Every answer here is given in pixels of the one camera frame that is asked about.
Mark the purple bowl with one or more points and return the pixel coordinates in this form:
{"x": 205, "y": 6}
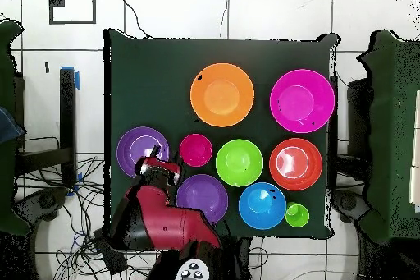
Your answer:
{"x": 203, "y": 194}
{"x": 131, "y": 142}

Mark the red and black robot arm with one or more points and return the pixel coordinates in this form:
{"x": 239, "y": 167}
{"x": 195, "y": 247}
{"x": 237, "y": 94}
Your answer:
{"x": 170, "y": 221}

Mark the small crimson bowl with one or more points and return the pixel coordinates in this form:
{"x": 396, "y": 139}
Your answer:
{"x": 196, "y": 150}

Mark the green bowl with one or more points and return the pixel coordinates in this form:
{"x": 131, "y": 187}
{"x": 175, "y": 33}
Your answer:
{"x": 239, "y": 161}

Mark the dark green tablecloth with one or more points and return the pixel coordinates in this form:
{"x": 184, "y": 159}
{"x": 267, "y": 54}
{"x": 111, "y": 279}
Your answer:
{"x": 157, "y": 79}

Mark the black bench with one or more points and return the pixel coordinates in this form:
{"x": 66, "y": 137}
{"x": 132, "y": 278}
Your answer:
{"x": 67, "y": 112}

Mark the blue bowl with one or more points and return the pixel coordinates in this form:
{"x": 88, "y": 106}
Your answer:
{"x": 262, "y": 211}

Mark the black power brick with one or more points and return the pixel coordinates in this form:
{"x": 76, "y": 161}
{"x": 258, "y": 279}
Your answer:
{"x": 110, "y": 253}

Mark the blue tape strip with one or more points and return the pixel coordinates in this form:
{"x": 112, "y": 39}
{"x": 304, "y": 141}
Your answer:
{"x": 77, "y": 81}

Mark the green cup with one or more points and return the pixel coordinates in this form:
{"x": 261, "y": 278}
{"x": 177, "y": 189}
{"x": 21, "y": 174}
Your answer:
{"x": 297, "y": 216}

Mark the large red-orange bowl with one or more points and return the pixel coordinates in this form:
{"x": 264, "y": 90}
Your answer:
{"x": 311, "y": 165}

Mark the pink bowl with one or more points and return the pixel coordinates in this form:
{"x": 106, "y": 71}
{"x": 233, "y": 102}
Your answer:
{"x": 302, "y": 101}

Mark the green cloth side table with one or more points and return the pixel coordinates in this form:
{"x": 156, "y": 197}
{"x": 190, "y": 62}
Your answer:
{"x": 6, "y": 178}
{"x": 387, "y": 129}

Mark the white box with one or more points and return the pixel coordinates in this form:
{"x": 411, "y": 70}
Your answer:
{"x": 416, "y": 178}

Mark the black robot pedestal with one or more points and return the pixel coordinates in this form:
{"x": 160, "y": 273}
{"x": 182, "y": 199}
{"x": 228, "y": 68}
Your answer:
{"x": 242, "y": 260}

